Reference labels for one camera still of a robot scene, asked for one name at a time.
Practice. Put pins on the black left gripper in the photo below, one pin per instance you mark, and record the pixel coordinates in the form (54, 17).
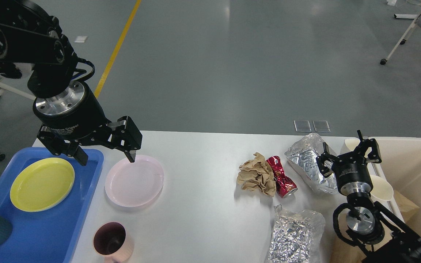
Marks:
(75, 117)

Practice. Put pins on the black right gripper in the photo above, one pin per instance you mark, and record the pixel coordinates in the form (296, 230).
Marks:
(351, 172)

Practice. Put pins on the pink plate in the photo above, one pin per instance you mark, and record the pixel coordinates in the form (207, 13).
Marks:
(134, 184)

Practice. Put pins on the pink ribbed mug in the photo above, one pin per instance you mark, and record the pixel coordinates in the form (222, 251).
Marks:
(112, 242)

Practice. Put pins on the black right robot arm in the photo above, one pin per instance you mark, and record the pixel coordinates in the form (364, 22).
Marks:
(361, 222)

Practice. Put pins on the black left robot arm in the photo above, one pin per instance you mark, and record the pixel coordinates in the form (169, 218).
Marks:
(31, 37)

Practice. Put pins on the cream paper cup upper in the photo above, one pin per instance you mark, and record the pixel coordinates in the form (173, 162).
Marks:
(349, 145)

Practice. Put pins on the cream paper cup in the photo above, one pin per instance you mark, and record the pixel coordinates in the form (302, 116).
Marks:
(382, 191)
(349, 145)

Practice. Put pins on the floor socket plate right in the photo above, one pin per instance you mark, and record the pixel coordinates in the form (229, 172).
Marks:
(321, 126)

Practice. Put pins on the floor socket plate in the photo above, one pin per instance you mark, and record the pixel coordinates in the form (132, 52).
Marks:
(321, 126)
(302, 126)

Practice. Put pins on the cream paper cup lower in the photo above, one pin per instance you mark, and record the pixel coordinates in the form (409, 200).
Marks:
(382, 191)

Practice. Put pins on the silver foil bag upper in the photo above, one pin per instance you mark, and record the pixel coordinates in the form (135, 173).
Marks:
(302, 158)

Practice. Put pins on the silver foil bag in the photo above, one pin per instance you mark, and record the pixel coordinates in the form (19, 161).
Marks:
(295, 237)
(302, 158)

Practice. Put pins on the floor socket plate left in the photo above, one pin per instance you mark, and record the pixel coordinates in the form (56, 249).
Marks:
(302, 126)

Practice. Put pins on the yellow plate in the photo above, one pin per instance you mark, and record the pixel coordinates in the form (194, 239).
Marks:
(42, 185)

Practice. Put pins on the beige waste bin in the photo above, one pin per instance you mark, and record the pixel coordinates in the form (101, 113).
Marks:
(401, 167)

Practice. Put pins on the crushed red can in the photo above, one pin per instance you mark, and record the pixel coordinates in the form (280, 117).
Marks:
(285, 186)

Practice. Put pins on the silver foil bag lower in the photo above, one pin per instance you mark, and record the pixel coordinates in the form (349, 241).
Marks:
(295, 237)

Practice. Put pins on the crumpled brown paper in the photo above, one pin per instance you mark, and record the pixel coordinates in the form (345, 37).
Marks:
(257, 174)

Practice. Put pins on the blue plastic tray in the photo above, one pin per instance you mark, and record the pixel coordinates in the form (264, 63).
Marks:
(47, 236)

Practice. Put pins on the white rolling stand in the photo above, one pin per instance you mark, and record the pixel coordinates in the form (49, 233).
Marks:
(415, 22)

